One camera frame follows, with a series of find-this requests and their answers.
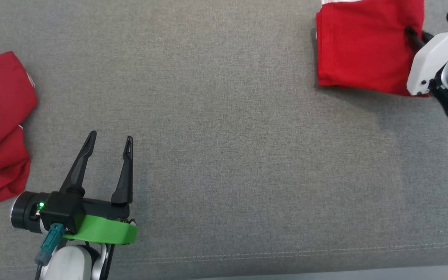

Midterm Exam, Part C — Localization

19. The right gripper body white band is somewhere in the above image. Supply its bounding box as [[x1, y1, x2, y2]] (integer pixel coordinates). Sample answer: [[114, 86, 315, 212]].
[[406, 29, 448, 96]]

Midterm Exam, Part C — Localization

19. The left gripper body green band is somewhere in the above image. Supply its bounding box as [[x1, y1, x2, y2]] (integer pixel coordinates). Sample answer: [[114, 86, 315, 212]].
[[63, 196, 138, 246]]

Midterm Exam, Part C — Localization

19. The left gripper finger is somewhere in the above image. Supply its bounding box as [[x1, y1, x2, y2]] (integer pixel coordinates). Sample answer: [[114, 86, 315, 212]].
[[110, 136, 134, 206], [59, 131, 98, 196]]

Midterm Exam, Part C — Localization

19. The red shorts white hem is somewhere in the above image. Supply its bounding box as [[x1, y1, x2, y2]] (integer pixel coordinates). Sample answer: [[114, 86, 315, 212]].
[[316, 0, 430, 98]]

